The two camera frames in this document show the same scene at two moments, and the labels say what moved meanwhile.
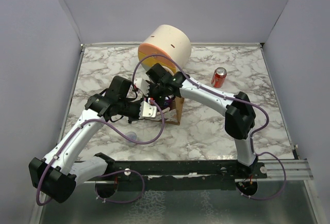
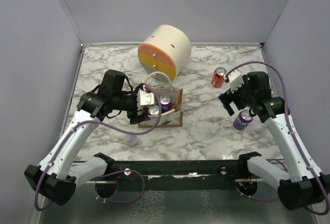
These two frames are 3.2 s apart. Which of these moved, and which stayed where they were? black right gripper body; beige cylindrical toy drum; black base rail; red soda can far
Moved: black right gripper body
Stayed: beige cylindrical toy drum; red soda can far; black base rail
